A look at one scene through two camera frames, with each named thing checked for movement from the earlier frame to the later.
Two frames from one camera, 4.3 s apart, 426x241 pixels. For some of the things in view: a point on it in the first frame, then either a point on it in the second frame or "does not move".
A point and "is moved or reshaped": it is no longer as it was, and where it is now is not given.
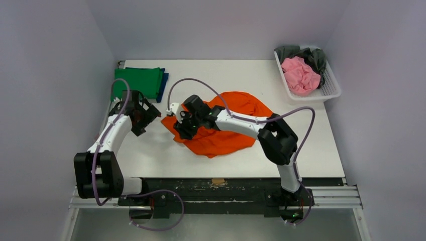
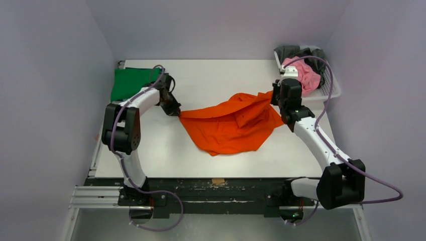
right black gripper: x=185 y=127 to x=277 y=98
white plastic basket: x=329 y=90 does not move
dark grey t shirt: x=315 y=58 does not move
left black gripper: x=150 y=114 to x=174 y=110
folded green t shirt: x=146 y=80 does not move
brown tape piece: x=218 y=181 does not move
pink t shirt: x=302 y=81 does not move
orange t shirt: x=213 y=142 is moved or reshaped
